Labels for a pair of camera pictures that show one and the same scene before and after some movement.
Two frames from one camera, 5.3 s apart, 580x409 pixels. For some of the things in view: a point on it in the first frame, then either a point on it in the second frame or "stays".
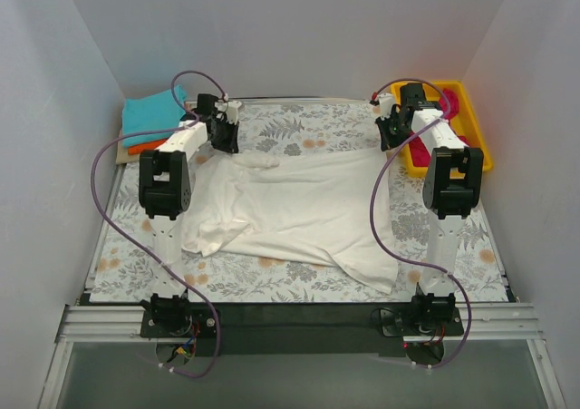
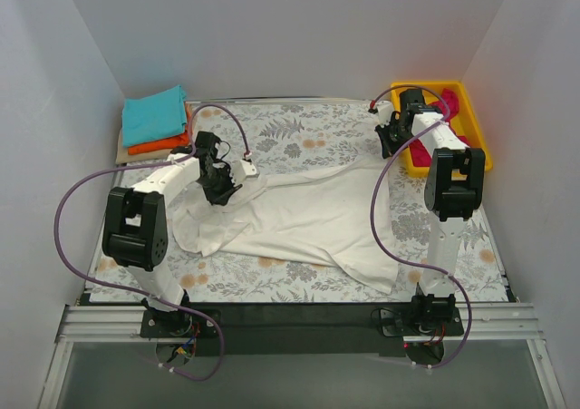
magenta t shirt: x=419 y=155 stays
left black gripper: x=227 y=135 → x=220 y=182
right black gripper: x=390 y=133 stays
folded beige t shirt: x=122 y=152 stays
